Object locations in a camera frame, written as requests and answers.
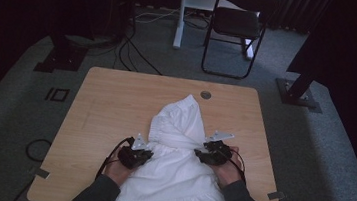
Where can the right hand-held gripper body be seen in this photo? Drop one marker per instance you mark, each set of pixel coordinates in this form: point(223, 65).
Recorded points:
point(217, 153)

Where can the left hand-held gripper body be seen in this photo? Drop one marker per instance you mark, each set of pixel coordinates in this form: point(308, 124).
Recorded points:
point(131, 157)

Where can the white garment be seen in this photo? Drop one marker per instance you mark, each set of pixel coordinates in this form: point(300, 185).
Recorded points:
point(174, 180)

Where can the person's left hand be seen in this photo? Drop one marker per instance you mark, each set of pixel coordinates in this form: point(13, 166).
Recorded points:
point(116, 173)

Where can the person's right hand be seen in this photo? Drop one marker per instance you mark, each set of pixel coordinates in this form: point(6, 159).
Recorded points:
point(225, 175)

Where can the grey table grommet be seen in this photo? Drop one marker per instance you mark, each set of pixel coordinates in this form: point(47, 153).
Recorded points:
point(205, 95)

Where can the grey tape strip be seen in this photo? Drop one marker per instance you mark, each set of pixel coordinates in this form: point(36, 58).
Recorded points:
point(276, 195)
point(42, 173)

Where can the black slanted stand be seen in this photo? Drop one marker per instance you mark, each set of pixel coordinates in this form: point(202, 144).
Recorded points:
point(298, 89)

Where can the black stand base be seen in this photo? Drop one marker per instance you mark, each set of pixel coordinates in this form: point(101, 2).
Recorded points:
point(63, 58)

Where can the black folding chair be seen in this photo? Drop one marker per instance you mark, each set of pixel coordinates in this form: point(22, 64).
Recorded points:
point(236, 22)

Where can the dark curtain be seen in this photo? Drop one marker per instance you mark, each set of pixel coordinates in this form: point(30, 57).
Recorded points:
point(296, 12)

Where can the white desk frame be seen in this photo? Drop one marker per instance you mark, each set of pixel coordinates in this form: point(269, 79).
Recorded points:
point(179, 30)

